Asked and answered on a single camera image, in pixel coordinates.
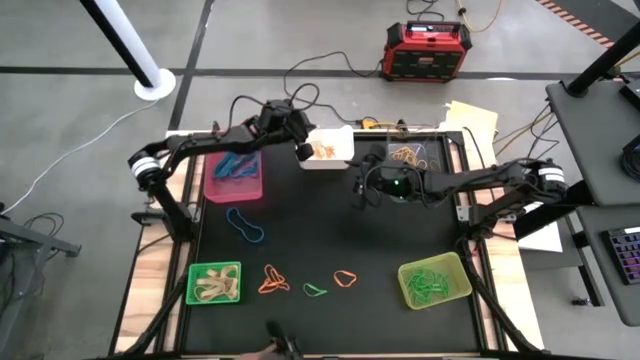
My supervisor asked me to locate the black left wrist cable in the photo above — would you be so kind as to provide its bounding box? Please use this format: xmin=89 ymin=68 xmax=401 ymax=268
xmin=228 ymin=82 xmax=321 ymax=132

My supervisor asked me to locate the black cable bundle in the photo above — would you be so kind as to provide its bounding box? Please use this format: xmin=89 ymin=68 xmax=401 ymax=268
xmin=494 ymin=102 xmax=561 ymax=171

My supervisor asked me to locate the black backlit keyboard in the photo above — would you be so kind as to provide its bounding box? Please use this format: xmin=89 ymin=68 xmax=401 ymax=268
xmin=601 ymin=225 xmax=640 ymax=286

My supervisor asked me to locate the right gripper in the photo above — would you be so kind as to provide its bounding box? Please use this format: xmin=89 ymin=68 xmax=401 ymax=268
xmin=349 ymin=143 xmax=432 ymax=209

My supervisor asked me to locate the green plastic basket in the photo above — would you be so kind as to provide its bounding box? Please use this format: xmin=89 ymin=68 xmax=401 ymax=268
xmin=184 ymin=260 xmax=243 ymax=306

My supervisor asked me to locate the black floor cable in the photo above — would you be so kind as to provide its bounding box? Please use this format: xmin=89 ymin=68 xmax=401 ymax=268
xmin=22 ymin=212 xmax=66 ymax=236
xmin=405 ymin=0 xmax=447 ymax=22

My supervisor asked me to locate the white plastic basket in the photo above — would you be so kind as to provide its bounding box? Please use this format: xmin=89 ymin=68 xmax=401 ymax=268
xmin=298 ymin=124 xmax=356 ymax=171

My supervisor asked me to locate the striped hazard floor tape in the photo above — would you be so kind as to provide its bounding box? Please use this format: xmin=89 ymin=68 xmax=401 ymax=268
xmin=534 ymin=0 xmax=617 ymax=50

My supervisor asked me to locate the wide cream rubber band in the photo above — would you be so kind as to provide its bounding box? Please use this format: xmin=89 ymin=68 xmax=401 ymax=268
xmin=197 ymin=266 xmax=236 ymax=287
xmin=209 ymin=266 xmax=241 ymax=301
xmin=193 ymin=278 xmax=226 ymax=303

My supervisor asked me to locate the coiled black cable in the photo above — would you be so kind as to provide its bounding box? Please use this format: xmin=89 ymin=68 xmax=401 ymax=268
xmin=619 ymin=133 xmax=640 ymax=184

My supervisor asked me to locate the black table mat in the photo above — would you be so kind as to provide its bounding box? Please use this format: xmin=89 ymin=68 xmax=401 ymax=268
xmin=180 ymin=132 xmax=482 ymax=354

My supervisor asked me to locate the grey desk with keyboard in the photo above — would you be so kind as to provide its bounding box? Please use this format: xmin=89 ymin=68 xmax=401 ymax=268
xmin=574 ymin=204 xmax=640 ymax=327

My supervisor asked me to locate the white floor cable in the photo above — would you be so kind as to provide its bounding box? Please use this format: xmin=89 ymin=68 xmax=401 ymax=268
xmin=2 ymin=98 xmax=161 ymax=214

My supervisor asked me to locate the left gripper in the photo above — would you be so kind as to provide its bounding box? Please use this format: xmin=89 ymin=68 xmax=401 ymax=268
xmin=257 ymin=98 xmax=317 ymax=162

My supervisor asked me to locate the red black power station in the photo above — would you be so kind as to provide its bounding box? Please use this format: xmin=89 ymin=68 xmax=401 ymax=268
xmin=378 ymin=19 xmax=474 ymax=84

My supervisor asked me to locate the black desk device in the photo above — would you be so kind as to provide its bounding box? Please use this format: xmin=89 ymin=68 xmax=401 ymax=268
xmin=618 ymin=78 xmax=640 ymax=109

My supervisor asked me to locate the thin blue rubber band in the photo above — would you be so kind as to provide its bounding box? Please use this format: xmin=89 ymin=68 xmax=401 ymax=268
xmin=213 ymin=152 xmax=241 ymax=180

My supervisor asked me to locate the black stand pole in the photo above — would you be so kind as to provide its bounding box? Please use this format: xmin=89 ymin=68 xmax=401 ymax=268
xmin=566 ymin=22 xmax=640 ymax=99

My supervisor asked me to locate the yellow plastic basket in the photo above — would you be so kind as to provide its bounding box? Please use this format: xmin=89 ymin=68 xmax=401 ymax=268
xmin=396 ymin=251 xmax=474 ymax=311

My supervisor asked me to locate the black power cable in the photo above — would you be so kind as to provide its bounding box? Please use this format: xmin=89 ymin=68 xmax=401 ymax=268
xmin=283 ymin=50 xmax=386 ymax=125

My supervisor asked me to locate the yellow paper folder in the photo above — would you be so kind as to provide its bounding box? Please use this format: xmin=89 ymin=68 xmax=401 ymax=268
xmin=443 ymin=100 xmax=500 ymax=140

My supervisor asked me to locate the black metal table frame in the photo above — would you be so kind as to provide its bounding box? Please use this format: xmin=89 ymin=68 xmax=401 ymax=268
xmin=107 ymin=128 xmax=546 ymax=360

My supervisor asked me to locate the person's hand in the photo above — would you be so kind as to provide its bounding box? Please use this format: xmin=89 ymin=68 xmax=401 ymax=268
xmin=239 ymin=343 xmax=279 ymax=360

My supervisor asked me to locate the yellow floor cable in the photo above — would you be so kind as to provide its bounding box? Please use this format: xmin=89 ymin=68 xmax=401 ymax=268
xmin=455 ymin=0 xmax=504 ymax=34

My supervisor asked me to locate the pile of mixed rubber bands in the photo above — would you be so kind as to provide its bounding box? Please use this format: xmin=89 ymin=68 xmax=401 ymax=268
xmin=202 ymin=284 xmax=239 ymax=303

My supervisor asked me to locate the green rubber band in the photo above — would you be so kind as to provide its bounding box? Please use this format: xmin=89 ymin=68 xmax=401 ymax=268
xmin=405 ymin=268 xmax=426 ymax=294
xmin=301 ymin=282 xmax=329 ymax=299
xmin=430 ymin=277 xmax=452 ymax=300
xmin=405 ymin=273 xmax=432 ymax=304
xmin=424 ymin=282 xmax=450 ymax=304
xmin=418 ymin=267 xmax=444 ymax=287
xmin=409 ymin=284 xmax=436 ymax=305

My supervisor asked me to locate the clear plastic basket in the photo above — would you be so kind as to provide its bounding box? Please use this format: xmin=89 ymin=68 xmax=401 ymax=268
xmin=383 ymin=130 xmax=450 ymax=174

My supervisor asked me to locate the wide blue rubber band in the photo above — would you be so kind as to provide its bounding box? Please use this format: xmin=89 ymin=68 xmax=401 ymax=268
xmin=224 ymin=151 xmax=254 ymax=179
xmin=234 ymin=152 xmax=262 ymax=180
xmin=225 ymin=207 xmax=266 ymax=245

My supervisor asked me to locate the pink plastic basket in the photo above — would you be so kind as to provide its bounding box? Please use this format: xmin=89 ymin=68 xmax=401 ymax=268
xmin=203 ymin=147 xmax=265 ymax=205

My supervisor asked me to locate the white paper sheet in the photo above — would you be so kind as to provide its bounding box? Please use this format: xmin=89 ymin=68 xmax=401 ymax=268
xmin=517 ymin=219 xmax=565 ymax=254

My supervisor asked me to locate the white pole with round base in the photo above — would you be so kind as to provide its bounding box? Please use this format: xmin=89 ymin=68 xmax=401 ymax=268
xmin=97 ymin=0 xmax=177 ymax=102

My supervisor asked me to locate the black handheld object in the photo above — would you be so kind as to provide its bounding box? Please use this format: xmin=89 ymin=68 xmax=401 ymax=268
xmin=264 ymin=319 xmax=304 ymax=360

